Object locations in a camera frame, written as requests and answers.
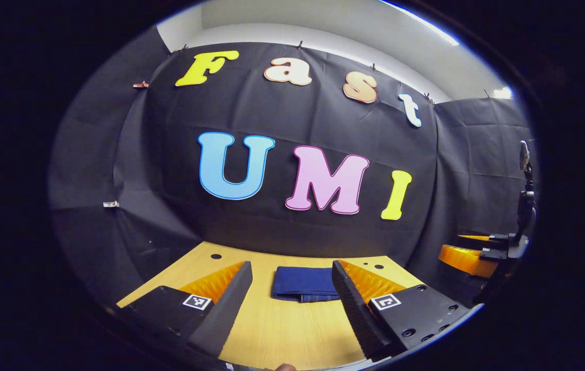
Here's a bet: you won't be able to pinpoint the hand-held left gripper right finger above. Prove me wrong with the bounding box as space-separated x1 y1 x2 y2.
332 260 473 362

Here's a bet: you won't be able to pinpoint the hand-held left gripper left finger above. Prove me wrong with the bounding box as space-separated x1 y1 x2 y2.
117 261 253 360

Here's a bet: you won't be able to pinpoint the blue denim jeans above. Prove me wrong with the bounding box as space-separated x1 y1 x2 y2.
271 266 340 303

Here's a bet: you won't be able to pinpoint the black backdrop cloth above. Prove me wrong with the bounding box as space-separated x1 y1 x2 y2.
48 26 536 310

